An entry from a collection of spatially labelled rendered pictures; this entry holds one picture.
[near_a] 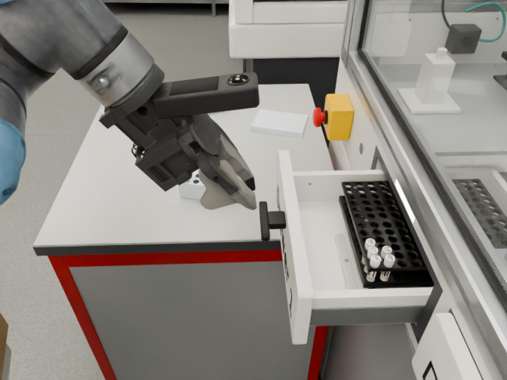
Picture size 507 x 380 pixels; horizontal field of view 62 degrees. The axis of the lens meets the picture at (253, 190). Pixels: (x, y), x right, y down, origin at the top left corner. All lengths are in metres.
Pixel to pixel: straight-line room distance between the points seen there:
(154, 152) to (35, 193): 1.82
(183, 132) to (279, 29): 0.87
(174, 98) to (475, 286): 0.35
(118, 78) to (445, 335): 0.42
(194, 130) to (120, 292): 0.53
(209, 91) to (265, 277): 0.50
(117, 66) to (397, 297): 0.41
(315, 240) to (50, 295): 1.30
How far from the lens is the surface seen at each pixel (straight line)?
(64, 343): 1.66
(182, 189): 0.86
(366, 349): 0.87
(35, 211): 2.18
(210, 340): 1.07
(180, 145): 0.49
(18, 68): 0.46
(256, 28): 1.31
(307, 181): 0.71
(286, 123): 1.06
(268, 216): 0.60
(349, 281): 0.62
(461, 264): 0.49
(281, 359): 1.16
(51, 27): 0.45
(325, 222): 0.71
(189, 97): 0.46
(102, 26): 0.45
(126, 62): 0.46
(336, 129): 0.88
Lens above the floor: 1.33
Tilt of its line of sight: 40 degrees down
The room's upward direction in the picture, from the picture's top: straight up
